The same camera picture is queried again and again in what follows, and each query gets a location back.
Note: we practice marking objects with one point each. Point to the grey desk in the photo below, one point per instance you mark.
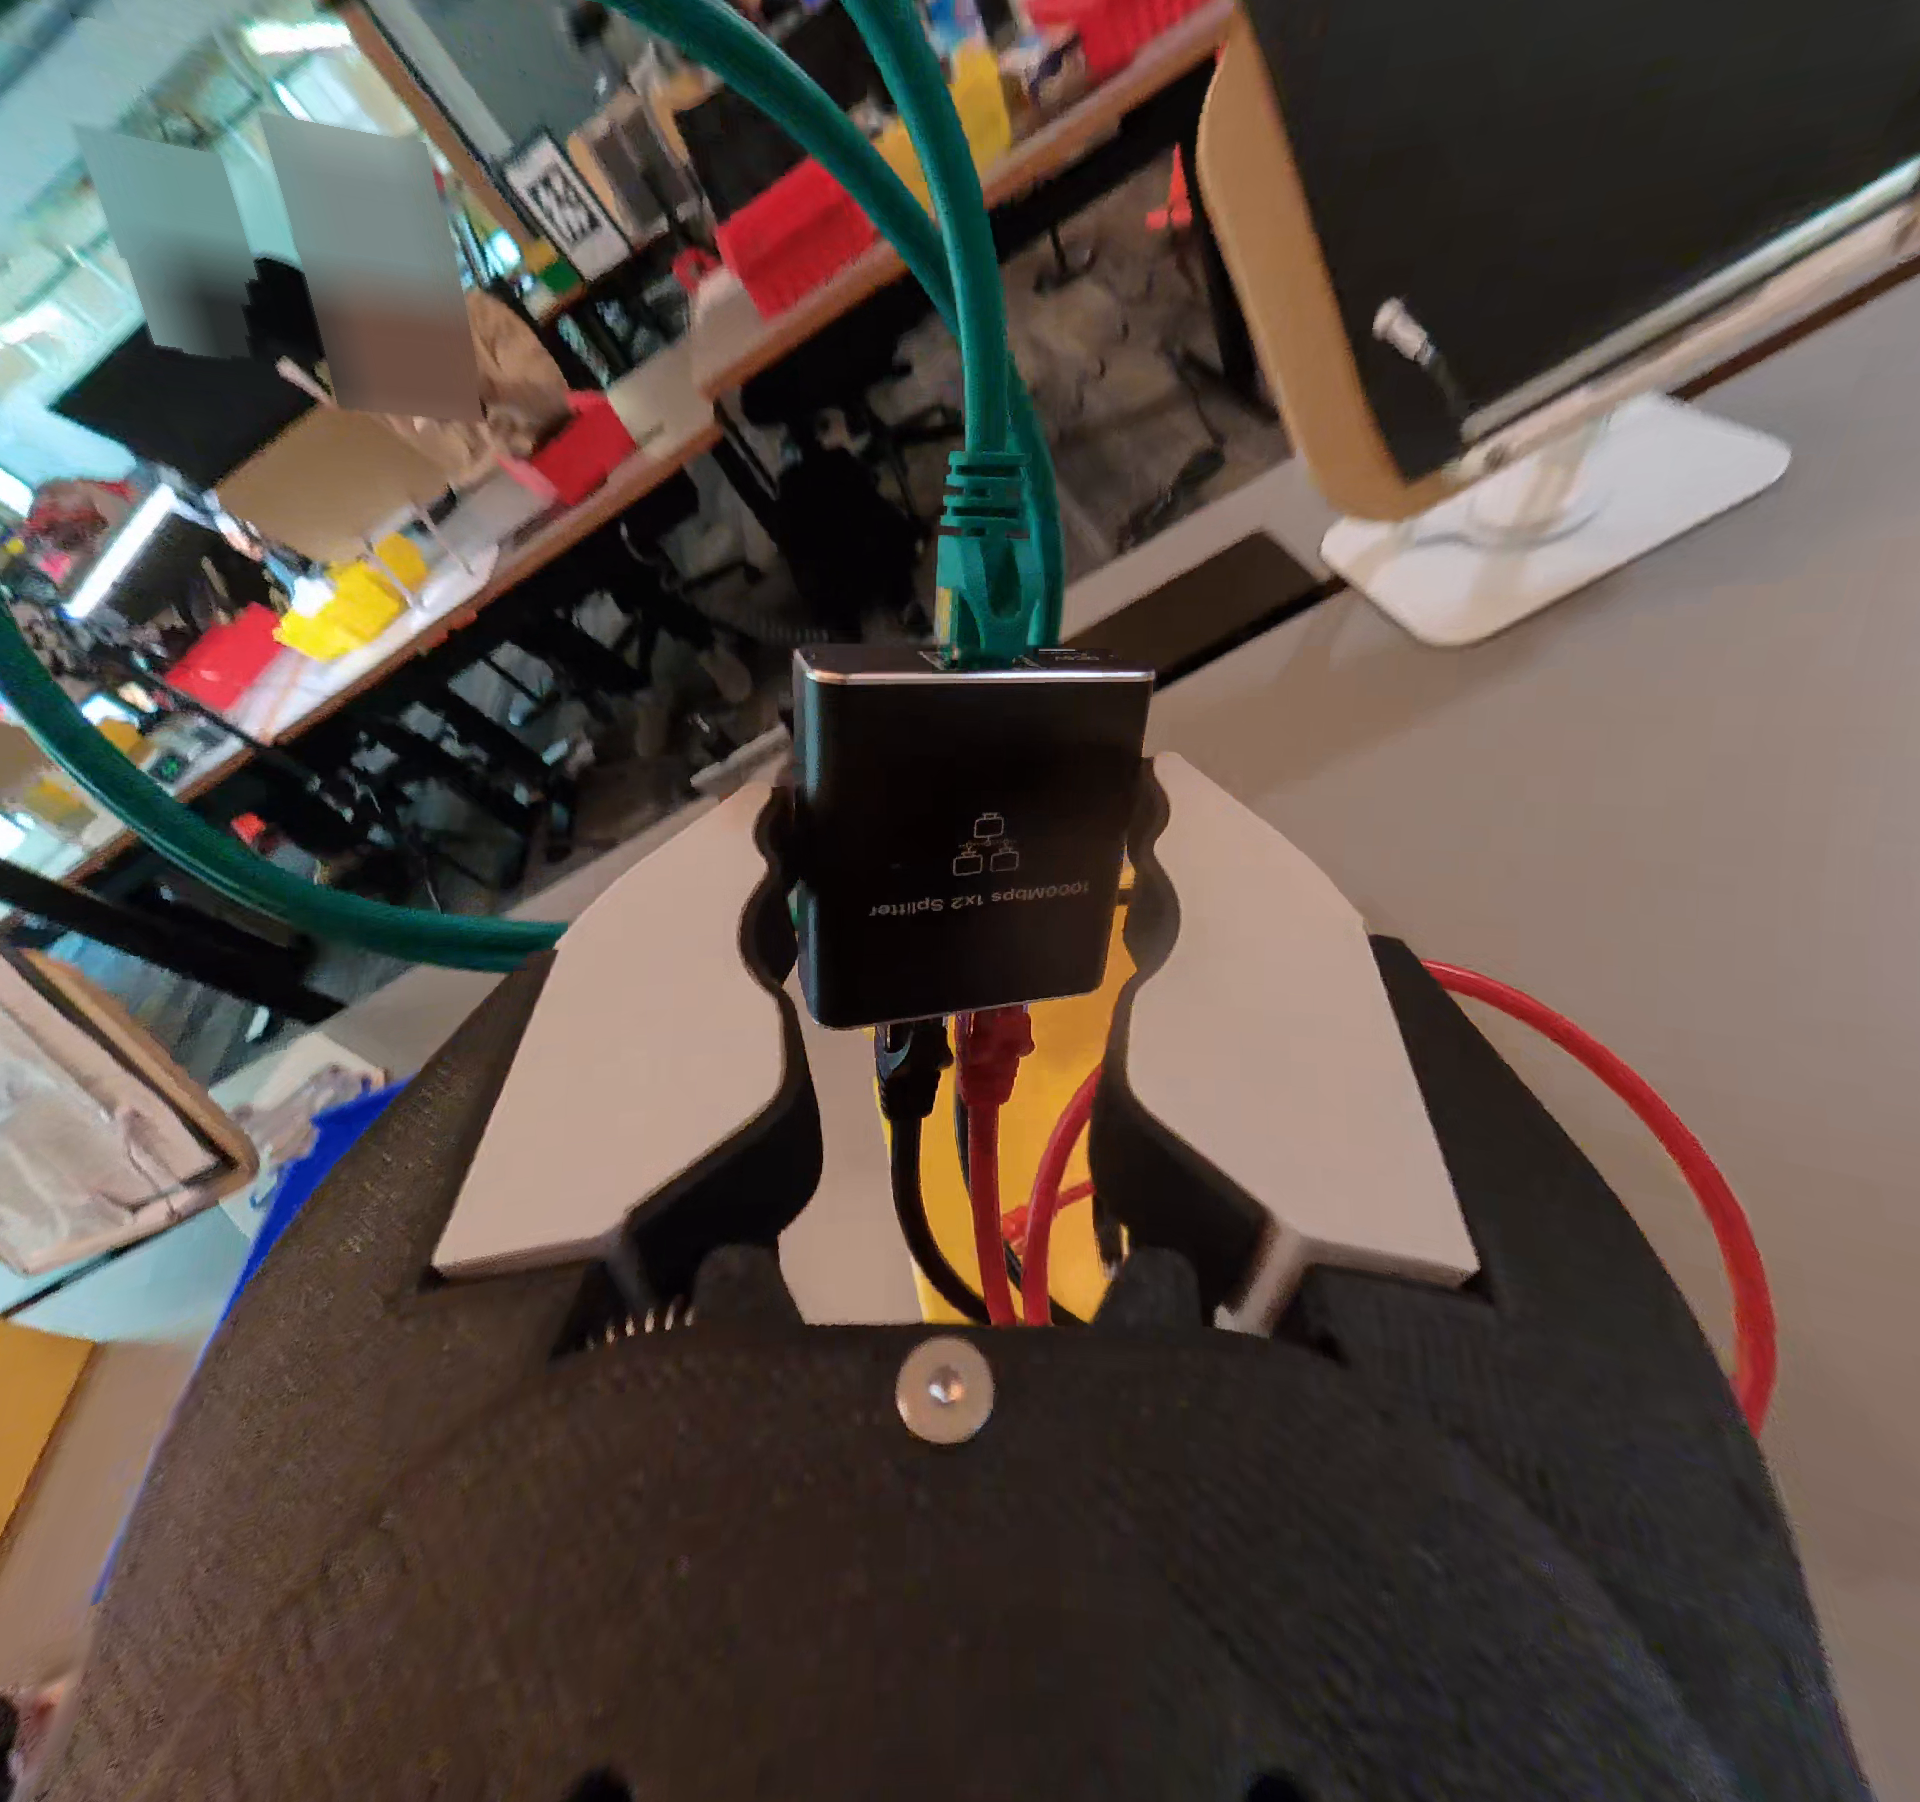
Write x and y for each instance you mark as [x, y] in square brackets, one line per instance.
[1576, 858]

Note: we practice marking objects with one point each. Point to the black network adapter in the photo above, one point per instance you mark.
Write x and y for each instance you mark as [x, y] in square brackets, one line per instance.
[975, 812]

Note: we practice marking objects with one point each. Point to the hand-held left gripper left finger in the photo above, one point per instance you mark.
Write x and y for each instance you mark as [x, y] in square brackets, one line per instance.
[631, 1082]

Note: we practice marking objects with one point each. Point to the long wooden workbench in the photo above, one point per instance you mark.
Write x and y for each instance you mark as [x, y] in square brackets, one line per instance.
[1081, 138]

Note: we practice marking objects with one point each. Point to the computer monitor on stand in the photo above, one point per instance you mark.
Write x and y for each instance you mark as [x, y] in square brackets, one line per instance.
[1576, 109]

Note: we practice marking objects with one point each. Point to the small marker tag board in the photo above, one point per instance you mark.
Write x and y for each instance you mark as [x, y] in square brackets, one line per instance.
[567, 203]

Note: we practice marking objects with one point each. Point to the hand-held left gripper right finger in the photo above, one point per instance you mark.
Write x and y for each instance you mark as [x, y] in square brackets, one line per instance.
[1288, 1082]

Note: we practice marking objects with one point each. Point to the dark framed clear panel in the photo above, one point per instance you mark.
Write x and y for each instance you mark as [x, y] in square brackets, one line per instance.
[106, 1127]

